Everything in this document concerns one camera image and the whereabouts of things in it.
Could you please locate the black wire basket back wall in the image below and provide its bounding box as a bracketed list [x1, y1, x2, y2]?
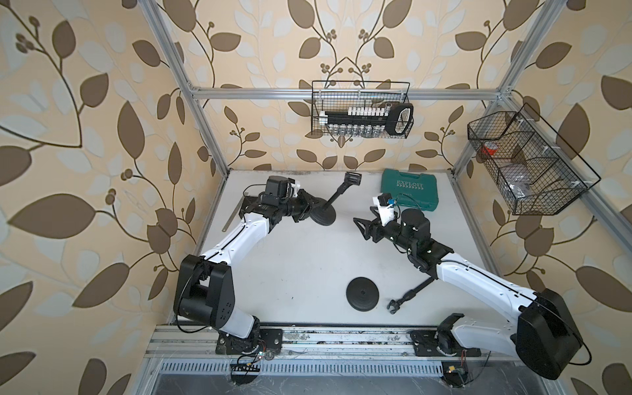
[310, 79, 414, 139]

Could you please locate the red item in basket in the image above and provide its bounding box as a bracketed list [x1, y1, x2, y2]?
[481, 141, 499, 157]

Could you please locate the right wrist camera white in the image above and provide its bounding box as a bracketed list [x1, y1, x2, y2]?
[373, 193, 397, 226]

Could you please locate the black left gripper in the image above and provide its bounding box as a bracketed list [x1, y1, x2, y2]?
[276, 188, 322, 221]

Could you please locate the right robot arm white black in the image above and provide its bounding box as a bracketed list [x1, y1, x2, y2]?
[353, 207, 585, 380]

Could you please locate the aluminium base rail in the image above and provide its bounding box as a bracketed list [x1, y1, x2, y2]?
[141, 325, 524, 382]

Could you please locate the plastic bag in basket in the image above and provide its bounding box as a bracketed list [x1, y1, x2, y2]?
[499, 164, 536, 199]

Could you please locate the socket set rail black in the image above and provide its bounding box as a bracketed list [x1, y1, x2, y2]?
[315, 103, 415, 138]

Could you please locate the green plastic tool case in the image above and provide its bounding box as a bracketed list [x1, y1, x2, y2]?
[380, 169, 439, 212]

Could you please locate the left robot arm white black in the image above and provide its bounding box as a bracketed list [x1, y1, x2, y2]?
[173, 176, 326, 355]

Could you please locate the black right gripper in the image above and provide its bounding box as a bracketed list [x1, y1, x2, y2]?
[355, 206, 416, 256]

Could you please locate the black round stand base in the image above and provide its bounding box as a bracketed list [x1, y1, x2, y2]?
[309, 197, 337, 226]

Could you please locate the black wire basket right wall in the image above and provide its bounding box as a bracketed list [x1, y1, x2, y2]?
[467, 103, 602, 216]

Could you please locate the black wire basket wall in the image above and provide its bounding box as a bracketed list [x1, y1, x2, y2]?
[467, 103, 602, 216]
[310, 79, 414, 139]

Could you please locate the black microphone stand pole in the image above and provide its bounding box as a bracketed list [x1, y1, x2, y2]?
[324, 171, 362, 208]

